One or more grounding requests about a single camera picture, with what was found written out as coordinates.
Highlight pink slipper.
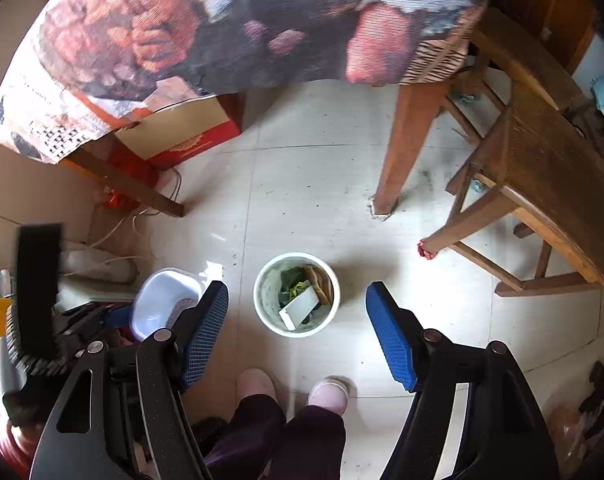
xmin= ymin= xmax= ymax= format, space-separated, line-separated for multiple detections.
xmin=308 ymin=377 xmax=351 ymax=416
xmin=236 ymin=368 xmax=277 ymax=411

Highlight wooden stool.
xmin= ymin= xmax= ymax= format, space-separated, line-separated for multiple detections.
xmin=416 ymin=85 xmax=604 ymax=298

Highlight green wrapper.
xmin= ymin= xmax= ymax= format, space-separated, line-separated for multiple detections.
xmin=282 ymin=270 xmax=313 ymax=302

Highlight printed newspaper-style tablecloth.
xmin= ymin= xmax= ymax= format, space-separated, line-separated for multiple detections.
xmin=0 ymin=0 xmax=503 ymax=163

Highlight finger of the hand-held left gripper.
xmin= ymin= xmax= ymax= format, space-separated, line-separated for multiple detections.
xmin=14 ymin=222 xmax=64 ymax=358

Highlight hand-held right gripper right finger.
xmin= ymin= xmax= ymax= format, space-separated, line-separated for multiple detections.
xmin=365 ymin=281 xmax=560 ymax=480

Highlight red cardboard box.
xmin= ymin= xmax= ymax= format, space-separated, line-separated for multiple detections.
xmin=109 ymin=95 xmax=243 ymax=181

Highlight white box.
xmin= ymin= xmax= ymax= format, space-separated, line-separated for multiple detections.
xmin=279 ymin=287 xmax=320 ymax=331

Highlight white cable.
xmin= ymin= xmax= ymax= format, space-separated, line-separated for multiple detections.
xmin=89 ymin=167 xmax=183 ymax=267

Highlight white plastic dustpan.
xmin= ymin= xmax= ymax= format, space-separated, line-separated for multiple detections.
xmin=131 ymin=267 xmax=205 ymax=342

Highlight white plastic bin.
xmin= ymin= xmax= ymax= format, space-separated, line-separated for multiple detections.
xmin=253 ymin=254 xmax=341 ymax=337

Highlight wooden bench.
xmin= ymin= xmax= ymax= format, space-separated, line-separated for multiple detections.
xmin=452 ymin=7 xmax=585 ymax=126

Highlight person's purple trousers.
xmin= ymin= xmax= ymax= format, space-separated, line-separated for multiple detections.
xmin=202 ymin=392 xmax=347 ymax=480

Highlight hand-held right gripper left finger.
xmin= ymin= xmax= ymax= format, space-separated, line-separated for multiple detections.
xmin=29 ymin=280 xmax=230 ymax=480

